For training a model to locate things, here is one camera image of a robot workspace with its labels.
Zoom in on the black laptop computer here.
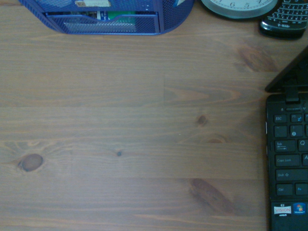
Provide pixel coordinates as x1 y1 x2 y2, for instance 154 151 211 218
264 46 308 231

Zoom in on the blue mesh desk organizer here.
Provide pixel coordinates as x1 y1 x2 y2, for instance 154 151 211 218
18 0 195 36

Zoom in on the green and blue card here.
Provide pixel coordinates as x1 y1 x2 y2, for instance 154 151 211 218
97 11 137 22

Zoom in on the round white analog clock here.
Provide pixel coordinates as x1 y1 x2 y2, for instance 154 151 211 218
200 0 280 20

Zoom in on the black keypad mobile phone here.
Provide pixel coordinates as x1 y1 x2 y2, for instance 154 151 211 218
258 0 308 39

